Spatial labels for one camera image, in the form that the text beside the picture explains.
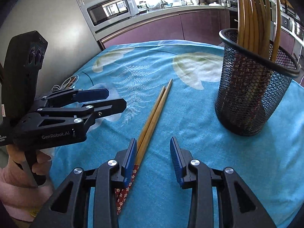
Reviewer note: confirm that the person's left hand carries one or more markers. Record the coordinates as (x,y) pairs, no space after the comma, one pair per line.
(39,163)

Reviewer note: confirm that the grey steel refrigerator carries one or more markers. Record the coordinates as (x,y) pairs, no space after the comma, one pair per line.
(47,16)

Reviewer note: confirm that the white microwave oven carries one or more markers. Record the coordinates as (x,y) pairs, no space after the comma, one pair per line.
(106,11)

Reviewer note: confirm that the person's left forearm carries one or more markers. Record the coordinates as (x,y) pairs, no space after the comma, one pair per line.
(14,194)

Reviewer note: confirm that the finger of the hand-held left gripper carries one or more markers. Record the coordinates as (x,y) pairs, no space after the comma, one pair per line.
(92,94)
(106,108)

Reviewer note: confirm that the white tissue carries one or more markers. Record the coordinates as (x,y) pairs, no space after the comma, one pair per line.
(47,152)

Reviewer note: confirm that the stainless steel pot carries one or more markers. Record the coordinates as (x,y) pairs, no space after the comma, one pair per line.
(298,29)

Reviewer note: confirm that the long pink base cabinets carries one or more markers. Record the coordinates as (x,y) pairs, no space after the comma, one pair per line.
(154,26)

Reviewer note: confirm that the blue leaf printed tablecloth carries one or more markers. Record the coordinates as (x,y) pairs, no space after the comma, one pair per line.
(190,123)

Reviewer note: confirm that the bunch of bamboo chopsticks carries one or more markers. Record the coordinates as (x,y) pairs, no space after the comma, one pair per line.
(251,16)

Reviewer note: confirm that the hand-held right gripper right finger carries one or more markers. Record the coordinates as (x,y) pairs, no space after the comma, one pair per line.
(177,163)

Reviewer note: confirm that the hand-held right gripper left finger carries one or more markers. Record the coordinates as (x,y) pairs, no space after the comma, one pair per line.
(130,161)

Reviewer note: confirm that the black mesh utensil holder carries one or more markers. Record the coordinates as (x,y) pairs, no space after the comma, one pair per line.
(249,114)

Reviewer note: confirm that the silver rice cooker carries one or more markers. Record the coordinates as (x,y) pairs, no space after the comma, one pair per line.
(286,23)

